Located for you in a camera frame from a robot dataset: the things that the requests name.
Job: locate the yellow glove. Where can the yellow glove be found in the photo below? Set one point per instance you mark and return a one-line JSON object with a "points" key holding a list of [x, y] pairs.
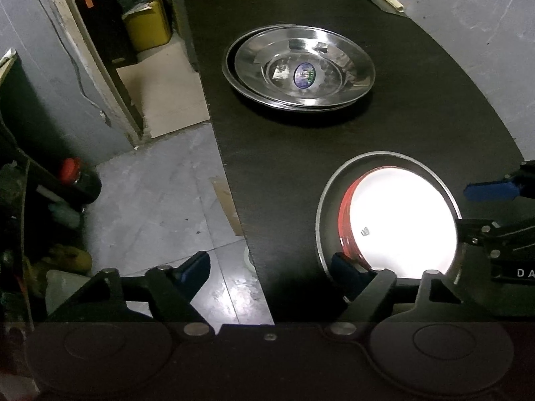
{"points": [[62, 259]]}

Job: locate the plain steel plate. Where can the plain steel plate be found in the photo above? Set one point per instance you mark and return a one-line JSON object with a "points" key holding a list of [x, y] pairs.
{"points": [[229, 73]]}

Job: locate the steel bowl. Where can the steel bowl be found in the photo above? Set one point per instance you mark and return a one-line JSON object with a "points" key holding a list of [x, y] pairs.
{"points": [[330, 200]]}

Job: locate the cardboard sheet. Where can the cardboard sheet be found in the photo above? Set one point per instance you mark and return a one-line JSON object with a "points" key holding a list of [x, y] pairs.
{"points": [[167, 92]]}

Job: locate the black bottle with red cap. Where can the black bottle with red cap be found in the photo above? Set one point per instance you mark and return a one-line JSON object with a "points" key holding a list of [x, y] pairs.
{"points": [[81, 179]]}

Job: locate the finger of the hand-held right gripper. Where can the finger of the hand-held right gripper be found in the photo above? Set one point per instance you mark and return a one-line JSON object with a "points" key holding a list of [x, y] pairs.
{"points": [[489, 190], [480, 229]]}

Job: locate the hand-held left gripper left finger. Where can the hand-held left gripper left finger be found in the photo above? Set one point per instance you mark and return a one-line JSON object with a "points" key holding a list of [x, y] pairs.
{"points": [[194, 266]]}

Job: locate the white plastic container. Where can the white plastic container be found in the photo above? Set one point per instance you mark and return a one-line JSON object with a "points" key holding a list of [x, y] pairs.
{"points": [[65, 290]]}

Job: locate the yellow box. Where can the yellow box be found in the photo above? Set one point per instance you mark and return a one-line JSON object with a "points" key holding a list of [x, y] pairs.
{"points": [[148, 23]]}

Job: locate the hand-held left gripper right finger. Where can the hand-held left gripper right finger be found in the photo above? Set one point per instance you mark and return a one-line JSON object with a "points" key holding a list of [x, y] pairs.
{"points": [[347, 268]]}

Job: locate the steel plate with sticker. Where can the steel plate with sticker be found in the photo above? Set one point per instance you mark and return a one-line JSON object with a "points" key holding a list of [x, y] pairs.
{"points": [[305, 71]]}

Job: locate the red and white plate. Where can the red and white plate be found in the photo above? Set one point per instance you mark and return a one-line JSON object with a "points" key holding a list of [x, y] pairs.
{"points": [[409, 221]]}

